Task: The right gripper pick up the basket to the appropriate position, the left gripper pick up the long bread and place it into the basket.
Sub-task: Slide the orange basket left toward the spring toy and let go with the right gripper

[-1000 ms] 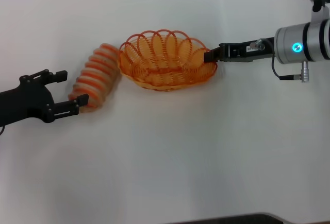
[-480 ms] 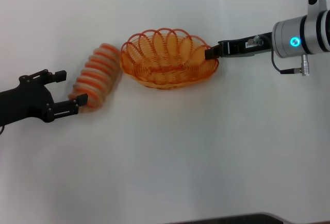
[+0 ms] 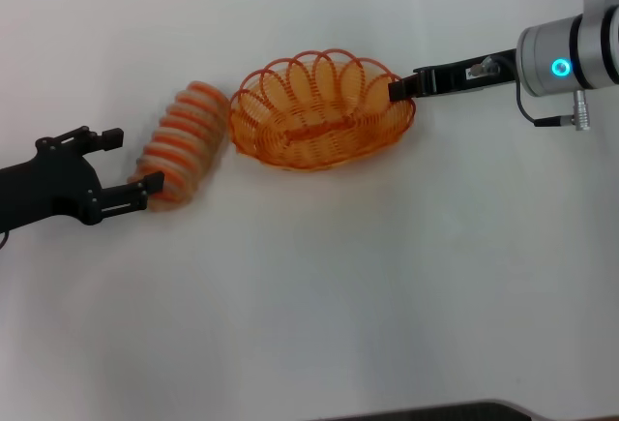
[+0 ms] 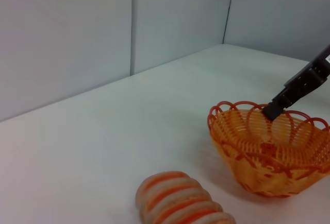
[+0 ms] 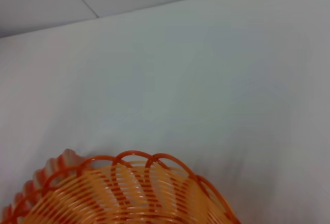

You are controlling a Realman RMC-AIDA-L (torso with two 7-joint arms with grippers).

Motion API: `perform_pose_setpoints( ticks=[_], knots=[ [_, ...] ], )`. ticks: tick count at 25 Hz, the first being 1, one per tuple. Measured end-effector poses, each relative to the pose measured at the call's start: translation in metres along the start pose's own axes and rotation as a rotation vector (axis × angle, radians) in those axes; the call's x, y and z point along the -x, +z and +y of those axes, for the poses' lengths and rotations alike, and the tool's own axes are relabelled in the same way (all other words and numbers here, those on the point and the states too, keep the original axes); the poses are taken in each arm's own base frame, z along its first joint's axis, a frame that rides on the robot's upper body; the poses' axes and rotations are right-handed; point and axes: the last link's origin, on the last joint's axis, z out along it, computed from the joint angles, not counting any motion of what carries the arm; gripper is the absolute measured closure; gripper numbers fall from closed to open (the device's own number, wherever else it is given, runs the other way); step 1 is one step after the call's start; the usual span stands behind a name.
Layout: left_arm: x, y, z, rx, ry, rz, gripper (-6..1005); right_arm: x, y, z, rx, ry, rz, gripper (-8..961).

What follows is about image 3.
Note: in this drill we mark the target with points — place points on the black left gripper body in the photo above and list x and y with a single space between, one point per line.
48 184

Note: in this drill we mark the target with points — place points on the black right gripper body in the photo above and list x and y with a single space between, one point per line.
464 77

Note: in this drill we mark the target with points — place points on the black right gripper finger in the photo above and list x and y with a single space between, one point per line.
403 90

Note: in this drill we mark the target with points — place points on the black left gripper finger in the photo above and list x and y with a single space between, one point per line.
128 196
112 139

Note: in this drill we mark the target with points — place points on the orange striped bread loaf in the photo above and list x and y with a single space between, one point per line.
186 135

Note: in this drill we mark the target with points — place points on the orange woven plastic basket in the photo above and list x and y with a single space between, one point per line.
314 135

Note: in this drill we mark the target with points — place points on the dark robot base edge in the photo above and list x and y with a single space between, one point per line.
435 413

